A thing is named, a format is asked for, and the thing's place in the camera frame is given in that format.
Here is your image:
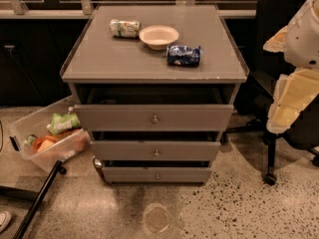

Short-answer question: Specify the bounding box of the grey top drawer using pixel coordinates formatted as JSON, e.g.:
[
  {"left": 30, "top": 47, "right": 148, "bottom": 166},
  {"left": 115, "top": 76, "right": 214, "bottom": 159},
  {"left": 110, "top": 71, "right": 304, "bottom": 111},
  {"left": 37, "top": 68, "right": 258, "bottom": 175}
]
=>
[{"left": 74, "top": 105, "right": 233, "bottom": 131}]

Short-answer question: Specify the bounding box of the grey drawer cabinet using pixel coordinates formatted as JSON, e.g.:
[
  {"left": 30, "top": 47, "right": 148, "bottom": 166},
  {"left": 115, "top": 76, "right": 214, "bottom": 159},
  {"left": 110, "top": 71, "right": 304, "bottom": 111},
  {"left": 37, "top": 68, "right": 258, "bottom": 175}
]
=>
[{"left": 62, "top": 5, "right": 248, "bottom": 181}]

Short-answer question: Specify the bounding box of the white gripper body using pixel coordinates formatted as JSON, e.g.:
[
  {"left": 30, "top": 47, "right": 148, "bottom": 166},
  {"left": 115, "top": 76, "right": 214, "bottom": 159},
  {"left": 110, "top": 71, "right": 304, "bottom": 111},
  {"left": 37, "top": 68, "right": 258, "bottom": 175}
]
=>
[{"left": 266, "top": 68, "right": 319, "bottom": 134}]

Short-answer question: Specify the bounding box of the metal window railing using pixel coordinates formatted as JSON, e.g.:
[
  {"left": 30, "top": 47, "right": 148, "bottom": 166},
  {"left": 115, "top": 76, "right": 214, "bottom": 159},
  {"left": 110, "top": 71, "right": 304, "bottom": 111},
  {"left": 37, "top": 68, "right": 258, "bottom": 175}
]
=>
[{"left": 0, "top": 0, "right": 257, "bottom": 20}]

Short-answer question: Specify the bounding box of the grey bottom drawer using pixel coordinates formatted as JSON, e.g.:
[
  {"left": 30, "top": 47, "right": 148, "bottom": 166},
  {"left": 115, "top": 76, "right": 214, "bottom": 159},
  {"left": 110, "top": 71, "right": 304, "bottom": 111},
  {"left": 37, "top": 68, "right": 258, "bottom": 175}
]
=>
[{"left": 102, "top": 167, "right": 211, "bottom": 183}]

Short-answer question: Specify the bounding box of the beige paper bowl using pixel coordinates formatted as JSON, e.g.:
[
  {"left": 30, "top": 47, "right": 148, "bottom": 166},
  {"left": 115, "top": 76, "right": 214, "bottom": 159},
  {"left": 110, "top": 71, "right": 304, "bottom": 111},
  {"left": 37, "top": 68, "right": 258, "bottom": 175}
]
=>
[{"left": 140, "top": 25, "right": 179, "bottom": 51}]

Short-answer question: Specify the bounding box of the grey drawer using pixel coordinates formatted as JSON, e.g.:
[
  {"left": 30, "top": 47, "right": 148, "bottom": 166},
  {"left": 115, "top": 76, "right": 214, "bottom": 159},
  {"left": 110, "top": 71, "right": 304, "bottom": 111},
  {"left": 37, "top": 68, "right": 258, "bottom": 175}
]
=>
[
  {"left": 102, "top": 167, "right": 211, "bottom": 183},
  {"left": 74, "top": 105, "right": 233, "bottom": 131},
  {"left": 92, "top": 140, "right": 220, "bottom": 161}
]

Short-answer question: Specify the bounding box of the grey middle drawer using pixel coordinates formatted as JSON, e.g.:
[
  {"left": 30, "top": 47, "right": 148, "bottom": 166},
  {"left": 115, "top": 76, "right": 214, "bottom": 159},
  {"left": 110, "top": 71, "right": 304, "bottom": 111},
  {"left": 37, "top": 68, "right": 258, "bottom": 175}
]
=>
[{"left": 92, "top": 140, "right": 220, "bottom": 161}]

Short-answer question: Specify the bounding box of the white shoe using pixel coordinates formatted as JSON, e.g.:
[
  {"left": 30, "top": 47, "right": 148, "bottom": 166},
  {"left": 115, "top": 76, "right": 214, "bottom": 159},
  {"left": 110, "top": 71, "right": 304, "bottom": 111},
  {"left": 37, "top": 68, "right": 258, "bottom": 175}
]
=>
[{"left": 0, "top": 211, "right": 12, "bottom": 233}]

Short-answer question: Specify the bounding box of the black office chair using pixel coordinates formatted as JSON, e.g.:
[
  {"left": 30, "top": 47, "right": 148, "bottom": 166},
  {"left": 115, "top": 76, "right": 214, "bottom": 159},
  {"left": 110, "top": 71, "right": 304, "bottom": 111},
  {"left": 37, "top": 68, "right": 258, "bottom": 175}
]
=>
[{"left": 234, "top": 0, "right": 319, "bottom": 185}]

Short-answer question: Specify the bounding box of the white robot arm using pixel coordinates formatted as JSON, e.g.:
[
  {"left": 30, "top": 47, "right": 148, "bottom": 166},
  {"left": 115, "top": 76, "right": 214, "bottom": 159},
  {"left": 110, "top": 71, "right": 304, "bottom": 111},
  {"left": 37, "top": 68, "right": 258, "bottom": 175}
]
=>
[{"left": 263, "top": 0, "right": 319, "bottom": 134}]

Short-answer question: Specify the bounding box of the blue crushed soda can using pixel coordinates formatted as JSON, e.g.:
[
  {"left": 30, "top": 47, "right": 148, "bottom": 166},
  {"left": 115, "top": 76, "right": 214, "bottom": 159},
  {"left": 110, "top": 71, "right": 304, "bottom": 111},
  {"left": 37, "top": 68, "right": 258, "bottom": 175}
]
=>
[{"left": 166, "top": 45, "right": 201, "bottom": 67}]

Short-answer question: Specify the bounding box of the black metal pole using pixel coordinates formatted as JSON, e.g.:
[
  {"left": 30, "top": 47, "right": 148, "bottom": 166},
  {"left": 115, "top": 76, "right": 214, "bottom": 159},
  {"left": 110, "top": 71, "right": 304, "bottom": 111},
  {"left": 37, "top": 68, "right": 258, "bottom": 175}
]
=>
[{"left": 13, "top": 160, "right": 67, "bottom": 239}]

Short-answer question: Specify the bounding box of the green white crushed can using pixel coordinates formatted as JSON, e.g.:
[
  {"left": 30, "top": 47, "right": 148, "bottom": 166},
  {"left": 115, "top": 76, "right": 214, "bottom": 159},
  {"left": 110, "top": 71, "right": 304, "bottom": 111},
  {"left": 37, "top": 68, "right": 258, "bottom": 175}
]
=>
[{"left": 109, "top": 19, "right": 142, "bottom": 38}]

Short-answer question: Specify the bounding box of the round floor drain cover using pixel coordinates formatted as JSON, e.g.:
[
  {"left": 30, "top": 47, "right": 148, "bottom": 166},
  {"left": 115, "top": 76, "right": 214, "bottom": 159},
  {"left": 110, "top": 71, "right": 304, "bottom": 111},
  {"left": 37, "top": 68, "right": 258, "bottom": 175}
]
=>
[{"left": 143, "top": 203, "right": 171, "bottom": 234}]

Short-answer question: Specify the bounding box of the orange bowl in bin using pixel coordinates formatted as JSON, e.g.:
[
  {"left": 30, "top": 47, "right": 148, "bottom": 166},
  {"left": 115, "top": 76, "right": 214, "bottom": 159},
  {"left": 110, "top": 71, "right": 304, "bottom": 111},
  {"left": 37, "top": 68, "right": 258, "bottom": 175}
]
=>
[{"left": 32, "top": 135, "right": 57, "bottom": 152}]

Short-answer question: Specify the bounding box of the green snack bag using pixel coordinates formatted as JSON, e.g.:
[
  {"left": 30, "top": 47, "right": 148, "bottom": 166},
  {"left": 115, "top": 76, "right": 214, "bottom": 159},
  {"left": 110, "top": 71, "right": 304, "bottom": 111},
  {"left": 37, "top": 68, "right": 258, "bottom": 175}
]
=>
[{"left": 47, "top": 113, "right": 80, "bottom": 134}]

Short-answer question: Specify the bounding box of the clear plastic storage bin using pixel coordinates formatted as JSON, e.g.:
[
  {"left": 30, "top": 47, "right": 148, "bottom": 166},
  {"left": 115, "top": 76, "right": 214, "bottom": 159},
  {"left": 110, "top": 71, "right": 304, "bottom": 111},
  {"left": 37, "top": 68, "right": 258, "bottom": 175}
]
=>
[{"left": 9, "top": 97, "right": 90, "bottom": 171}]

